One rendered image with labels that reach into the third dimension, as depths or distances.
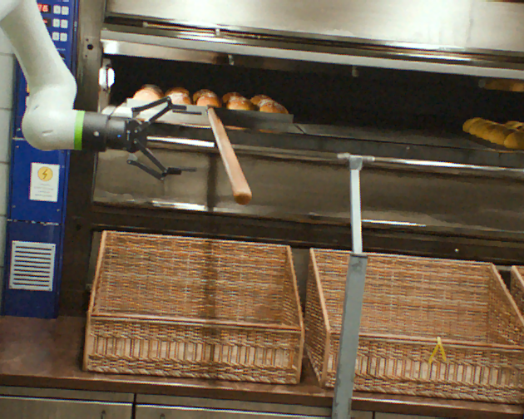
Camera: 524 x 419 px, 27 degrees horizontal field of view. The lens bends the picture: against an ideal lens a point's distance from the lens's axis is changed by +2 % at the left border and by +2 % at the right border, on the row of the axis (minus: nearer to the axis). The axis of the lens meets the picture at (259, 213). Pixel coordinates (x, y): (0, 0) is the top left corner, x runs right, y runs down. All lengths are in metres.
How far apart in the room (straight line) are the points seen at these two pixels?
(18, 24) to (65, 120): 0.24
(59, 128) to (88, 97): 0.62
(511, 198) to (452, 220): 0.19
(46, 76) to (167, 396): 0.84
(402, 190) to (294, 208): 0.33
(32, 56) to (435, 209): 1.32
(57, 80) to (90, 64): 0.54
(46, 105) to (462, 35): 1.26
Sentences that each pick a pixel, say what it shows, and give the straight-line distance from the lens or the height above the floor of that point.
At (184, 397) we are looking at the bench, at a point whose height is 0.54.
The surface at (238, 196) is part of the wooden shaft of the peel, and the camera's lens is 1.83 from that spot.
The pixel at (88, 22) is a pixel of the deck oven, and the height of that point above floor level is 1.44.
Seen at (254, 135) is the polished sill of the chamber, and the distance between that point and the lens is 3.19.
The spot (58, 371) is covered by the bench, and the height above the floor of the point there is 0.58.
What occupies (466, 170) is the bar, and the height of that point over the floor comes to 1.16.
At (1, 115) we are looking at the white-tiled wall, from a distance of 3.23.
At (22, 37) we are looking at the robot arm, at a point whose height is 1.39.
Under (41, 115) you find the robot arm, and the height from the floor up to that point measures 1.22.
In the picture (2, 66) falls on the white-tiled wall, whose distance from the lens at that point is 3.22.
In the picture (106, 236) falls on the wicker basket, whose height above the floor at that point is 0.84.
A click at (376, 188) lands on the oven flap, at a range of 3.26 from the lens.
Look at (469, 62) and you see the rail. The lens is 3.12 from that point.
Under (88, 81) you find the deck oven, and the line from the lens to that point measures 3.19.
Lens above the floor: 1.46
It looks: 9 degrees down
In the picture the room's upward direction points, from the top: 6 degrees clockwise
